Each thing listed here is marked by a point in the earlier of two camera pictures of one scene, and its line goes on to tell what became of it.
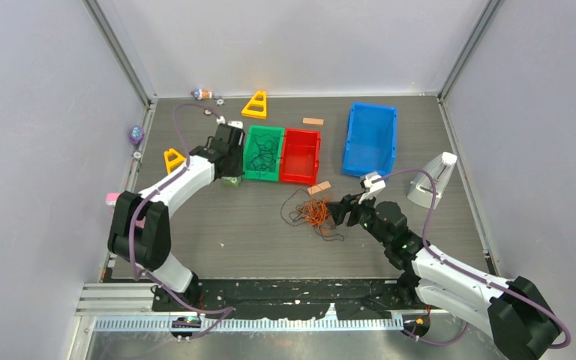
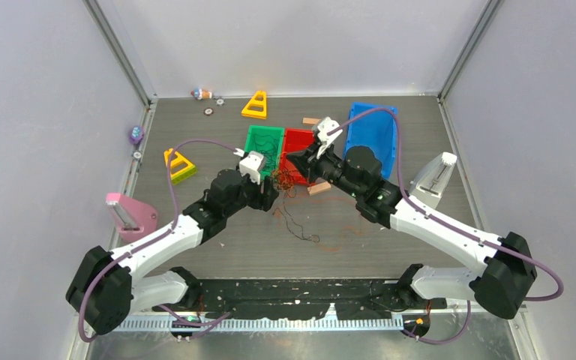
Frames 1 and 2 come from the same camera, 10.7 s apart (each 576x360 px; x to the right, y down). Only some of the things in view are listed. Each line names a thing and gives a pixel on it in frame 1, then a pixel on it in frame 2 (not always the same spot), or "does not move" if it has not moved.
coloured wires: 315,211 -> 284,179
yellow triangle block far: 256,108 does not move
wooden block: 311,121 does not move
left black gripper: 238,170 -> 261,202
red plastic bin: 300,152 does not move
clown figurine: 201,94 does not move
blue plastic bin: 370,139 does not move
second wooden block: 319,187 does not move
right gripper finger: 338,209 -> 301,160
